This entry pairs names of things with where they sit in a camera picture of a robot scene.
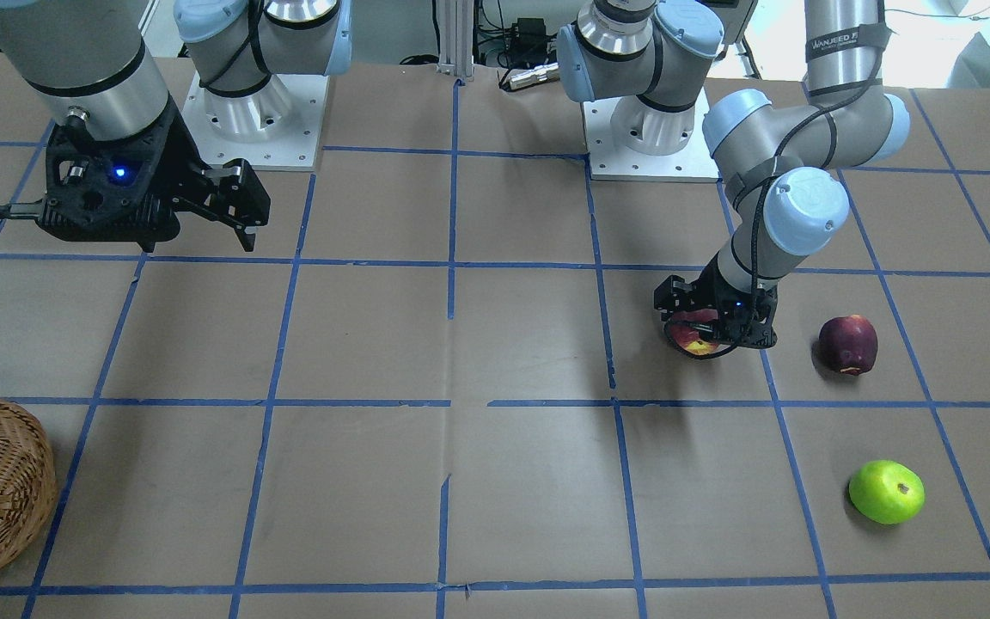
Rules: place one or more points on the dark red apple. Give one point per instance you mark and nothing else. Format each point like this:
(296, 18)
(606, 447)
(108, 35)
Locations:
(848, 345)

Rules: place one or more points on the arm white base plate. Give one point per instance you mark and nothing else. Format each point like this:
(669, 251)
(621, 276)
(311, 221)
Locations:
(627, 141)
(276, 129)

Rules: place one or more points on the silver cylinder flashlight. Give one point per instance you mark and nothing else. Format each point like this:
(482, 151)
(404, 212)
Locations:
(516, 80)

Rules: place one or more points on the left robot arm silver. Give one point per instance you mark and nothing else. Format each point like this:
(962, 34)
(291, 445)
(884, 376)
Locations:
(652, 58)

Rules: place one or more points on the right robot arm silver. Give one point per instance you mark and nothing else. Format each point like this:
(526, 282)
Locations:
(91, 66)

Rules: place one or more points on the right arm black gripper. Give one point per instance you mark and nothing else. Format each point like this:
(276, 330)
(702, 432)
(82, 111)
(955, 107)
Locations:
(183, 162)

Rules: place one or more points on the red apple yellow top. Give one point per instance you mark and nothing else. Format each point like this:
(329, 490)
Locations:
(681, 332)

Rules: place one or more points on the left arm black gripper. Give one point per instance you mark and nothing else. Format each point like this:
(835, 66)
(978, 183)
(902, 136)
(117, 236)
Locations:
(712, 295)

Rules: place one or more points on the green apple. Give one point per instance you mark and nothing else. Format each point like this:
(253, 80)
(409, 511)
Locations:
(886, 492)

